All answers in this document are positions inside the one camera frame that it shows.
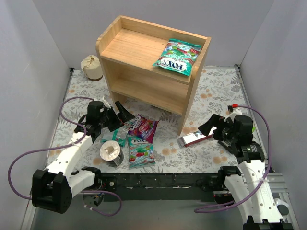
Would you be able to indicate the beige wrapped tissue roll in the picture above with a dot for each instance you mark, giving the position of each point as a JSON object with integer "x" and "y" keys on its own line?
{"x": 92, "y": 68}

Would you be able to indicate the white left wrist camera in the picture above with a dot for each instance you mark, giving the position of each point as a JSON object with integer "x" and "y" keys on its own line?
{"x": 105, "y": 101}

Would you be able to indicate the red white toothpaste box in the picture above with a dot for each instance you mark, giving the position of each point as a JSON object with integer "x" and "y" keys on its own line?
{"x": 192, "y": 138}

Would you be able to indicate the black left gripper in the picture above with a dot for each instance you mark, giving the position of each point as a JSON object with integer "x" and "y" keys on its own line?
{"x": 111, "y": 119}

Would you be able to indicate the green mint candy bag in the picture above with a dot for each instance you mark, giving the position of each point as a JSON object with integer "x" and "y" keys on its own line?
{"x": 141, "y": 152}

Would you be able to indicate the purple berry candy bag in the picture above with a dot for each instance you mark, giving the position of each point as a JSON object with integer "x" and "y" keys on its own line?
{"x": 143, "y": 128}

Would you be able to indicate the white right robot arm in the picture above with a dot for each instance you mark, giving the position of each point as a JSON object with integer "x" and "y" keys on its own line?
{"x": 246, "y": 182}

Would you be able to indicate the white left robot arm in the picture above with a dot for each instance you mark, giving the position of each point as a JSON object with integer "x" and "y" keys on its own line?
{"x": 54, "y": 187}

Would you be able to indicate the teal candy bag back side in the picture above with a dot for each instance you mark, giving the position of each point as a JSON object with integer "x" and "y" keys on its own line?
{"x": 119, "y": 135}

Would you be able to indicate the wooden two-tier shelf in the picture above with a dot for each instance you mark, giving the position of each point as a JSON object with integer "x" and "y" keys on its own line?
{"x": 127, "y": 50}

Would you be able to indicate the green Fox's candy bag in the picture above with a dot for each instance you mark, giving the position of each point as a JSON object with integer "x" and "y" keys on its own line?
{"x": 178, "y": 56}

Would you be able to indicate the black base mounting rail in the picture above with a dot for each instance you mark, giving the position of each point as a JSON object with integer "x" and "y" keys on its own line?
{"x": 160, "y": 186}

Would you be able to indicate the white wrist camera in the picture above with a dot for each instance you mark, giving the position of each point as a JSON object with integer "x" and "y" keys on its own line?
{"x": 233, "y": 110}
{"x": 105, "y": 101}

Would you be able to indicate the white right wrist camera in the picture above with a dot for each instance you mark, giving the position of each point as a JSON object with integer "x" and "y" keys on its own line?
{"x": 233, "y": 110}

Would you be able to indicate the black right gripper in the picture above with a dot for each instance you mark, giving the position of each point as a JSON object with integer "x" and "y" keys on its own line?
{"x": 218, "y": 130}

